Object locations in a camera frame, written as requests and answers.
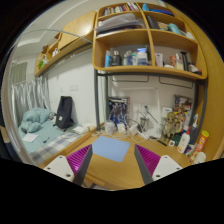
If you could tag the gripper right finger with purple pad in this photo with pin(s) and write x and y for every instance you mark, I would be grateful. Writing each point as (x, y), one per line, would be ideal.
(152, 166)

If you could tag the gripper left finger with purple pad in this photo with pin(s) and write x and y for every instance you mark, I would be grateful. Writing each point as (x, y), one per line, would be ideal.
(73, 167)

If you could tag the blue mouse pad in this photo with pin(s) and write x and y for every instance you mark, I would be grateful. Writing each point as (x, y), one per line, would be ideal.
(110, 148)

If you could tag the bed with checkered sheet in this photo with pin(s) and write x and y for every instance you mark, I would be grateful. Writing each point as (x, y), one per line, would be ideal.
(51, 140)

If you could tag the white glue bottle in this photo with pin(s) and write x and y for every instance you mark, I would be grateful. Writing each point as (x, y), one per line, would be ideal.
(183, 143)

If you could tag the wooden robot figurine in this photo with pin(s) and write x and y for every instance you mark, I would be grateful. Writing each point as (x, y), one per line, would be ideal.
(170, 128)

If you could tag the white power strip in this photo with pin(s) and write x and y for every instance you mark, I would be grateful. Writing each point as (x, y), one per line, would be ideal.
(144, 135)

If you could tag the black backpack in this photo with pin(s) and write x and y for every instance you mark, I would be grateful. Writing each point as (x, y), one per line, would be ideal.
(64, 113)

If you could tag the white paper on bed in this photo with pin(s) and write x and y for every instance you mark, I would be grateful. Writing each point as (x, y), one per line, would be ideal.
(29, 137)

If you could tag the yellow red snack can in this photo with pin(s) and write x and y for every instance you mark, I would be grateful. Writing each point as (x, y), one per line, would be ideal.
(202, 140)

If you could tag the blue box on shelf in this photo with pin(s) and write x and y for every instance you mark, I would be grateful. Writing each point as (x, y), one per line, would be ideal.
(108, 59)

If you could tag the long wooden overhead shelf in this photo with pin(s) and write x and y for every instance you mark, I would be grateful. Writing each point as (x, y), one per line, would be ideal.
(75, 37)

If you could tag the stack of papers on shelf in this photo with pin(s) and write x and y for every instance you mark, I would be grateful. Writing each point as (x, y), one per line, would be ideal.
(118, 21)

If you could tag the wooden wall shelf unit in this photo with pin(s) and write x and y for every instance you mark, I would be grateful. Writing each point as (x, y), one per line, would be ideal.
(168, 41)

